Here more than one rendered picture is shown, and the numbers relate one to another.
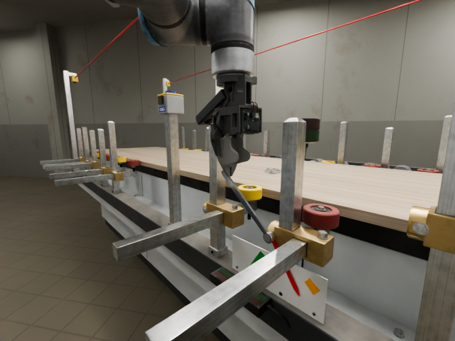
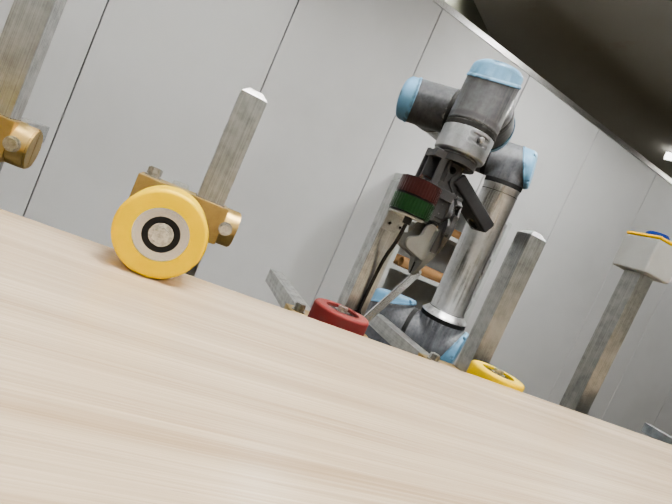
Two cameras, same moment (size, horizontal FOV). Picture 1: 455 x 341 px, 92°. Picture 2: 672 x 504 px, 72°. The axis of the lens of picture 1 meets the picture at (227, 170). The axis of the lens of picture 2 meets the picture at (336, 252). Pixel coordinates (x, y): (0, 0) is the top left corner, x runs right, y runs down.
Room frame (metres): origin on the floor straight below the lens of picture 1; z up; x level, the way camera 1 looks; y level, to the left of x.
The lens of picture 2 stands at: (0.70, -0.80, 1.01)
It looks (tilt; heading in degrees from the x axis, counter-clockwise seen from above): 4 degrees down; 113
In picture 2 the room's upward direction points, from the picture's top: 24 degrees clockwise
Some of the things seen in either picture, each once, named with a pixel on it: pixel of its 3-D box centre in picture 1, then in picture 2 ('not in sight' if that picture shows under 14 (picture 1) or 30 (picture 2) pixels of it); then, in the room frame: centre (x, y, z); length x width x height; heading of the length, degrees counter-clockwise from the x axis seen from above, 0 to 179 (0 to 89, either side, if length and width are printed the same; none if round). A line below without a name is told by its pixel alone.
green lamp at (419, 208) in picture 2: (305, 136); (411, 206); (0.50, -0.18, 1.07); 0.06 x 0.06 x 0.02
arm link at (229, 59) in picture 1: (233, 67); (463, 147); (0.49, -0.01, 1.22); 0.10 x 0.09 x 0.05; 133
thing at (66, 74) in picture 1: (75, 122); not in sight; (2.35, 1.60, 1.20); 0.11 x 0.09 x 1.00; 134
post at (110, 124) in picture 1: (114, 160); not in sight; (1.37, 0.72, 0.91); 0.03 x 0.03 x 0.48; 44
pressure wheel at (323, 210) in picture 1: (319, 229); (326, 345); (0.49, -0.22, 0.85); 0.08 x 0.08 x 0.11
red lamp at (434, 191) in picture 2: (305, 124); (418, 190); (0.50, -0.18, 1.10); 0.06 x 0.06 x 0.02
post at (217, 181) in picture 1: (217, 195); (473, 360); (0.65, 0.03, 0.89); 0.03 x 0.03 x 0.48; 44
